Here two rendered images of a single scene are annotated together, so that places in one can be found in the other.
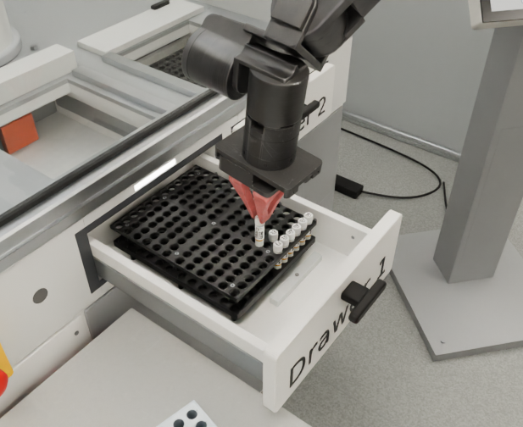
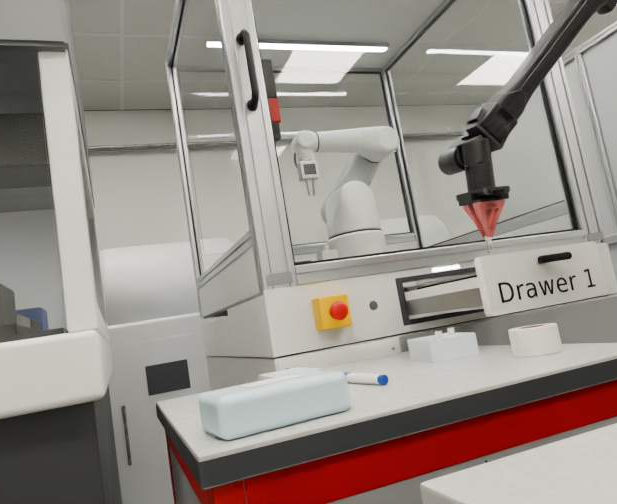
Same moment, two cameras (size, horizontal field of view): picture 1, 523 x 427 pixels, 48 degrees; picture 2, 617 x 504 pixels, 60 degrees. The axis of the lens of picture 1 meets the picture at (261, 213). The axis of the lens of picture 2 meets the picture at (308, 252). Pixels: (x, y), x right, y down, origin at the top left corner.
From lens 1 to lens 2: 0.89 m
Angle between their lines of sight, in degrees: 57
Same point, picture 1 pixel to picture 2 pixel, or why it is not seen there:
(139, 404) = not seen: hidden behind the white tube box
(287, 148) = (485, 175)
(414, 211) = not seen: outside the picture
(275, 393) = (486, 292)
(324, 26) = (489, 117)
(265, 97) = (467, 149)
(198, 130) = (474, 253)
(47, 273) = (378, 293)
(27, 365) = (362, 349)
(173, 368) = not seen: hidden behind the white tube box
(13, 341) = (356, 325)
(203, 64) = (445, 156)
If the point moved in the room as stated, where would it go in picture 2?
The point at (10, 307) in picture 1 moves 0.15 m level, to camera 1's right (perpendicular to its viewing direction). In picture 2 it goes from (357, 301) to (418, 290)
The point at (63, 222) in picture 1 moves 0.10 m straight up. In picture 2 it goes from (388, 266) to (381, 225)
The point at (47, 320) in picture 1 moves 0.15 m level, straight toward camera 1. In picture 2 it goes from (376, 325) to (380, 327)
